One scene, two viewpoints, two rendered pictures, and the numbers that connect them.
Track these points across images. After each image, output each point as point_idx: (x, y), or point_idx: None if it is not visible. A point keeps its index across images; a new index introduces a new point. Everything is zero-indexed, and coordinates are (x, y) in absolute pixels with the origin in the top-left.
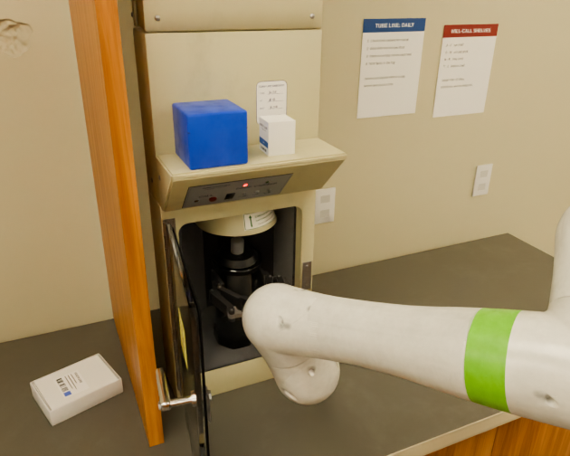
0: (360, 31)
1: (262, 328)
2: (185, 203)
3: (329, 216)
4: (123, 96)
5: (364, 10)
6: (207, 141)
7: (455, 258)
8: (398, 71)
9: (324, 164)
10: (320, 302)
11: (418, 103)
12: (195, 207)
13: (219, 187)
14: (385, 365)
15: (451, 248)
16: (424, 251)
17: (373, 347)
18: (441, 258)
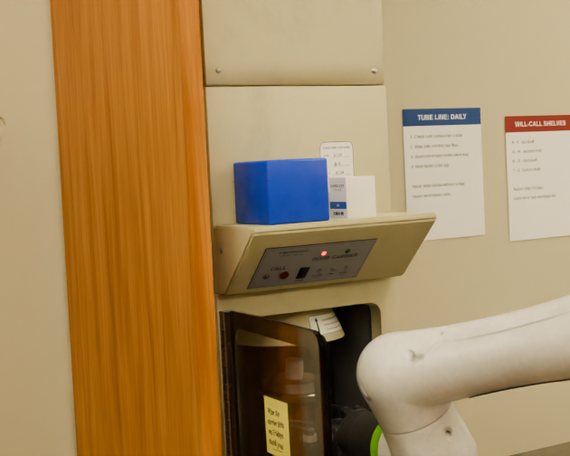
0: (399, 124)
1: (390, 370)
2: (253, 279)
3: None
4: (202, 139)
5: (401, 99)
6: (288, 191)
7: None
8: (455, 177)
9: (412, 226)
10: (453, 326)
11: (488, 221)
12: (256, 297)
13: (296, 254)
14: (541, 356)
15: None
16: (533, 450)
17: (525, 341)
18: (562, 454)
